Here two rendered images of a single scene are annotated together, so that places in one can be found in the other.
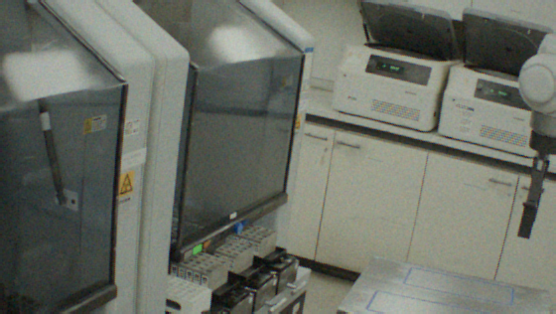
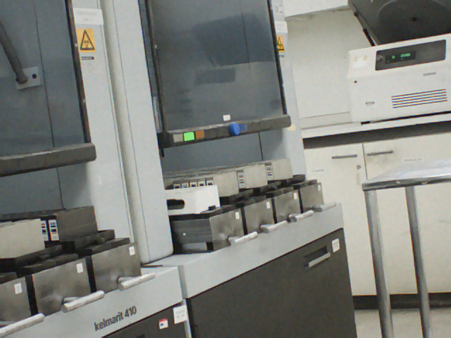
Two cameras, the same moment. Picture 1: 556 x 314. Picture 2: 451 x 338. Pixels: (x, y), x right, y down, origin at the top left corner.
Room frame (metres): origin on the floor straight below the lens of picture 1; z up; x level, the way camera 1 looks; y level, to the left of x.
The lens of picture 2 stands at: (-0.24, -0.17, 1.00)
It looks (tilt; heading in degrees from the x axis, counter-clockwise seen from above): 3 degrees down; 8
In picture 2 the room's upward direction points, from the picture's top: 8 degrees counter-clockwise
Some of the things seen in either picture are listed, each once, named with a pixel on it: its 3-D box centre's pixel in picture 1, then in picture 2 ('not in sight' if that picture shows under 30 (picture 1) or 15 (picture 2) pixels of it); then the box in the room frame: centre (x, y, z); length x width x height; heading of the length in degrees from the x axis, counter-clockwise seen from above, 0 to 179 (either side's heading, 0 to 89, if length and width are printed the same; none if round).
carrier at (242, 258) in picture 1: (240, 259); (252, 178); (1.95, 0.06, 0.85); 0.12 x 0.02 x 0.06; 157
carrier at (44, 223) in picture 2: not in sight; (64, 227); (1.31, 0.35, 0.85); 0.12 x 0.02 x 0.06; 156
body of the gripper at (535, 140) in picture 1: (542, 154); not in sight; (1.48, -0.55, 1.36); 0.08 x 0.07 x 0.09; 158
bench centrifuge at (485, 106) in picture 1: (503, 78); not in sight; (3.95, -1.14, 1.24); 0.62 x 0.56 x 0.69; 158
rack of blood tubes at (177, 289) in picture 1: (150, 288); (152, 206); (1.71, 0.27, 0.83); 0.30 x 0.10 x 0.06; 68
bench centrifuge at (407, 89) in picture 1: (403, 59); (416, 50); (4.16, -0.60, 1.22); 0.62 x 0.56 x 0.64; 156
